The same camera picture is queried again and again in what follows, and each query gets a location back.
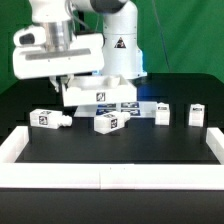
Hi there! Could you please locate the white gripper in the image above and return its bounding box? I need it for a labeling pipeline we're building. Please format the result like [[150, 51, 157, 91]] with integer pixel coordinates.
[[13, 33, 104, 92]]

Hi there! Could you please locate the white square tabletop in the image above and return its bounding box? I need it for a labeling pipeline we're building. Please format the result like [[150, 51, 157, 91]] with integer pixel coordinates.
[[61, 75, 137, 107]]

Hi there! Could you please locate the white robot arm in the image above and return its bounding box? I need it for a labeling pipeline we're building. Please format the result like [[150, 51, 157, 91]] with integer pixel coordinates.
[[13, 0, 146, 84]]

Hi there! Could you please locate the white sheet with tags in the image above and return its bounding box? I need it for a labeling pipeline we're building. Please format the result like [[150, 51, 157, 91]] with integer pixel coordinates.
[[74, 101, 157, 118]]

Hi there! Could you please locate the white U-shaped fence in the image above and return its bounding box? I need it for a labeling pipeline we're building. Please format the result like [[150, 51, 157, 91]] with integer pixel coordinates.
[[0, 126, 224, 190]]

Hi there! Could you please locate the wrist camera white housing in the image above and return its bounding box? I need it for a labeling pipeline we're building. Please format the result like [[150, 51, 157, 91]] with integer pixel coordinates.
[[13, 25, 46, 47]]

